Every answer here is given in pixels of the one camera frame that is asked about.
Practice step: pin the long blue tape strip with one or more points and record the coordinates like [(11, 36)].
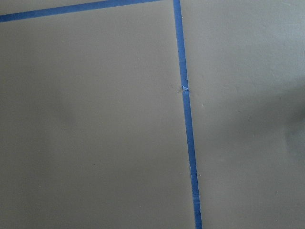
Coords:
[(187, 113)]

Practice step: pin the crossing blue tape strip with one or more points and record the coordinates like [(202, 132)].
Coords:
[(69, 9)]

